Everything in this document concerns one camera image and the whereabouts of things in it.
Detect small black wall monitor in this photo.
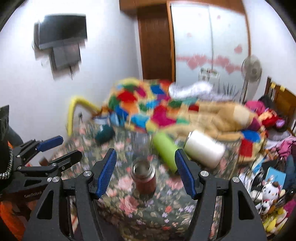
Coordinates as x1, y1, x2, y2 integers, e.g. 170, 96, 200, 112
50, 44, 81, 71

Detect red plush toy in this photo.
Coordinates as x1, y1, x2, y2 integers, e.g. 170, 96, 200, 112
259, 109, 285, 128

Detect white appliance box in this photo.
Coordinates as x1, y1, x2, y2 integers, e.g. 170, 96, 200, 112
199, 68, 220, 82

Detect grey white cloth pile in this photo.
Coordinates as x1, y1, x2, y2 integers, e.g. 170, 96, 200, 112
168, 81, 213, 99

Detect colourful patchwork blanket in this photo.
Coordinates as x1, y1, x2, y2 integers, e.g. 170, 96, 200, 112
102, 78, 265, 161

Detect standing electric fan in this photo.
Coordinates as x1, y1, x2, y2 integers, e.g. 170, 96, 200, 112
239, 55, 262, 102

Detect wooden headboard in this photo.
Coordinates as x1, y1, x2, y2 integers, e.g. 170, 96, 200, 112
264, 76, 295, 136

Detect white cat plush toy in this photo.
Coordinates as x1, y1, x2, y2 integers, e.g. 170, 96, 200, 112
256, 180, 281, 216

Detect clear glass cup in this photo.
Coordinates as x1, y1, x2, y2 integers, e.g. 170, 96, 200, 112
133, 133, 151, 159

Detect white thermos cup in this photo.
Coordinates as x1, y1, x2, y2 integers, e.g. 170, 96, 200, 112
184, 130, 226, 169

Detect frosted wardrobe sliding doors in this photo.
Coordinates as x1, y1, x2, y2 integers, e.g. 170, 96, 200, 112
170, 2, 249, 99

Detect red steel tumbler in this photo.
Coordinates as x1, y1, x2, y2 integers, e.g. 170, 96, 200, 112
131, 158, 156, 195

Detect yellow plush toy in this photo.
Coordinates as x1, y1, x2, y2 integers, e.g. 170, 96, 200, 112
263, 207, 288, 235

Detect brown wooden door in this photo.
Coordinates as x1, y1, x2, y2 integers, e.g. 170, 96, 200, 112
137, 4, 173, 81

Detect blue white box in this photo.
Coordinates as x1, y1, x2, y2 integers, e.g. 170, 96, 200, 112
265, 167, 286, 187

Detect wall mounted black television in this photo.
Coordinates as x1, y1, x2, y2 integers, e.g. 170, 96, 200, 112
35, 14, 87, 50

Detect lime green bottle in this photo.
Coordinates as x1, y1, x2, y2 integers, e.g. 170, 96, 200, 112
152, 132, 182, 174

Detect dark green plastic cup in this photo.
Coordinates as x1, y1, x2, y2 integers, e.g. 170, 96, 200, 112
95, 125, 115, 145

